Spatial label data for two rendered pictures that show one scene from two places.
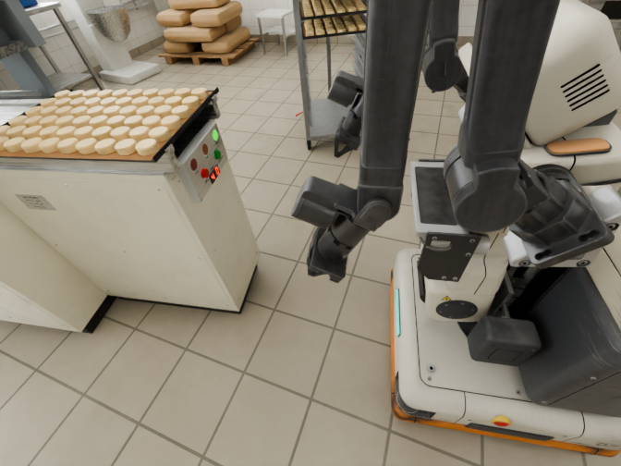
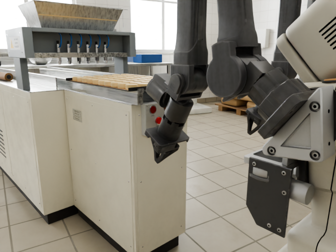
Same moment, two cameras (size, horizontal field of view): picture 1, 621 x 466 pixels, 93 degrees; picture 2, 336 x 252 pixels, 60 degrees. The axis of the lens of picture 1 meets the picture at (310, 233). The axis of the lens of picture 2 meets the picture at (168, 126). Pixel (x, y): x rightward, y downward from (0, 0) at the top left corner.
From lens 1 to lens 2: 0.54 m
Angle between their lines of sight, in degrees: 43
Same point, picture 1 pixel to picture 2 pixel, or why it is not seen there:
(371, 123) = (178, 26)
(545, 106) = (314, 46)
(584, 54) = (325, 9)
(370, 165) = (176, 50)
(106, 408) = not seen: outside the picture
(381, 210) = (175, 78)
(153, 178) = (126, 107)
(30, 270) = (51, 155)
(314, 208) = (156, 85)
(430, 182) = not seen: hidden behind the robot
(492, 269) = (327, 241)
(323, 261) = (155, 133)
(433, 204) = not seen: hidden behind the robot
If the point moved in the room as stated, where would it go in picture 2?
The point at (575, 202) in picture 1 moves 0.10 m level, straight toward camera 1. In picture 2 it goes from (286, 83) to (224, 83)
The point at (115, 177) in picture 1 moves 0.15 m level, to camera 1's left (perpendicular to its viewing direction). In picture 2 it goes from (111, 103) to (88, 100)
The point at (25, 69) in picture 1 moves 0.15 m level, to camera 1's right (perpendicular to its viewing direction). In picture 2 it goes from (121, 67) to (137, 67)
